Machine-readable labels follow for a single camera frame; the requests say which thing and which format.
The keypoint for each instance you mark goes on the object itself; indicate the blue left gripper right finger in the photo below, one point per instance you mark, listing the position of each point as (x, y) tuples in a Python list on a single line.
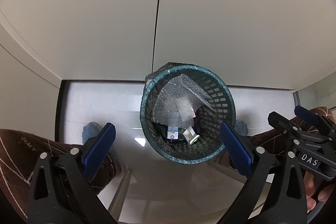
[(238, 148)]

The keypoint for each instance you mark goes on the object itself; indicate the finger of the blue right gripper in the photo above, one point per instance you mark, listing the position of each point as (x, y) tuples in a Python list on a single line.
[(307, 116)]

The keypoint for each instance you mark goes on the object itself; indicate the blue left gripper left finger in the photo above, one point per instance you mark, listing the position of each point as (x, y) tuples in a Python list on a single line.
[(96, 148)]

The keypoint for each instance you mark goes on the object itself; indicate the clear bubble wrap sheet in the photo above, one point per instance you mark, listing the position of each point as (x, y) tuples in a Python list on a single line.
[(178, 101)]

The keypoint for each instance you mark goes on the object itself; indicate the white bottle green label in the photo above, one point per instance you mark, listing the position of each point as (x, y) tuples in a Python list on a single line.
[(190, 135)]

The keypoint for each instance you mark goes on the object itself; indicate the blue white milk carton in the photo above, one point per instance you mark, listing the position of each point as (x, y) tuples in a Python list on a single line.
[(172, 132)]

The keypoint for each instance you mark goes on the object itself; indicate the teal mesh trash bin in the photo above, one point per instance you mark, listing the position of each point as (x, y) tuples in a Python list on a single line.
[(206, 123)]

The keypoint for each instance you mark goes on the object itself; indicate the person's right hand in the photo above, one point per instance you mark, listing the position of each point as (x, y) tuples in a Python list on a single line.
[(310, 190)]

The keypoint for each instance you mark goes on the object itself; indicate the blue slipper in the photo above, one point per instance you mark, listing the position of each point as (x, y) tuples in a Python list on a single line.
[(90, 130), (241, 128)]

